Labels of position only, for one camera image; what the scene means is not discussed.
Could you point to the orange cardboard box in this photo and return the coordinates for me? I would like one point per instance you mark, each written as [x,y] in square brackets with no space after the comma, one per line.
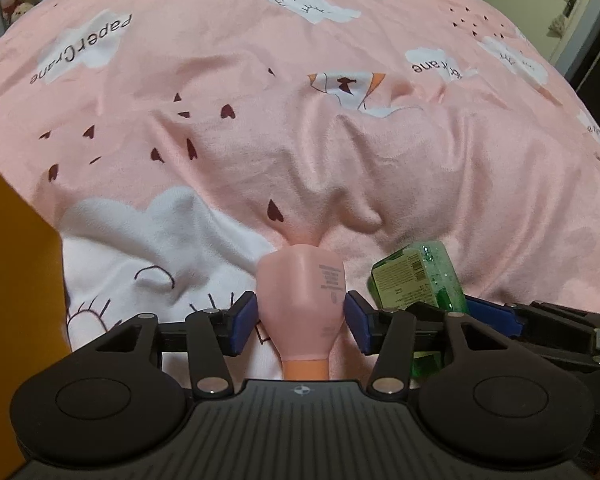
[15,335]

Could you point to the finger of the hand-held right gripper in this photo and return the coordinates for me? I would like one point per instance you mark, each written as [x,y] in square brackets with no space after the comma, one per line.
[492,314]

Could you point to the green transparent bottle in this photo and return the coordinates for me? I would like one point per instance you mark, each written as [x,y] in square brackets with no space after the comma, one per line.
[420,275]

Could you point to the cream door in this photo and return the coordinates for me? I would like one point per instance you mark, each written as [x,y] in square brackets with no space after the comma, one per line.
[530,5]

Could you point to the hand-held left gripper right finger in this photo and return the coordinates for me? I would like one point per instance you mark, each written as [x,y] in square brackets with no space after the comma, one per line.
[357,322]

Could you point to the small hanging pouch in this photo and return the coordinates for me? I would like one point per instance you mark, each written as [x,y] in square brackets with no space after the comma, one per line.
[559,25]

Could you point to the pink squeeze tube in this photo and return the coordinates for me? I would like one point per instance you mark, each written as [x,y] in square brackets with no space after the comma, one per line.
[302,305]

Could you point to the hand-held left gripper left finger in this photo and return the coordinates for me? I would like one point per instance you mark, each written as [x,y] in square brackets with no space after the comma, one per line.
[241,322]

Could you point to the pink printed blanket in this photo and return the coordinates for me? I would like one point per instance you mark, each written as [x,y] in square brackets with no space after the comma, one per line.
[300,135]

